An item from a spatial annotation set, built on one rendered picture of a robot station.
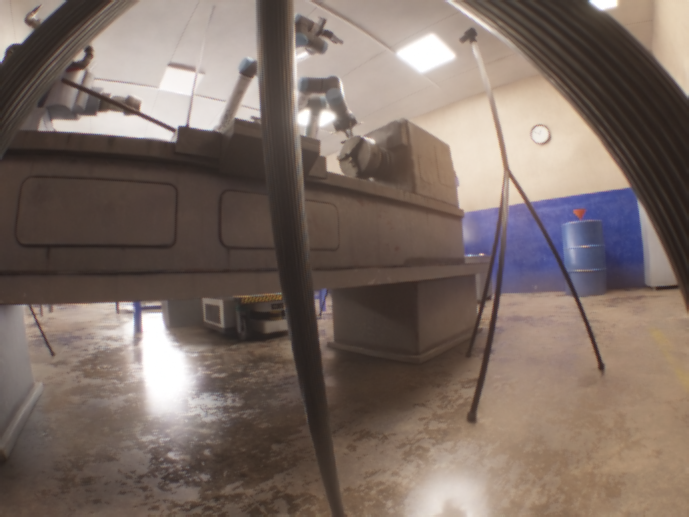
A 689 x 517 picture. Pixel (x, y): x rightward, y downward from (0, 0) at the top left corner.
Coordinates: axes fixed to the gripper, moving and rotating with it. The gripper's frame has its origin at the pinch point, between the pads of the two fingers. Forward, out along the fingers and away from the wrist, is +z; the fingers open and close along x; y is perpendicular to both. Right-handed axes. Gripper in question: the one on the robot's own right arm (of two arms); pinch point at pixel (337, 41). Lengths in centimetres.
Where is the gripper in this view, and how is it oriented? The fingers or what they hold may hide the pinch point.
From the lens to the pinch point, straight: 202.5
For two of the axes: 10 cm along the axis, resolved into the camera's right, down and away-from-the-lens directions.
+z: 7.3, 0.0, 6.8
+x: 5.4, 6.0, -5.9
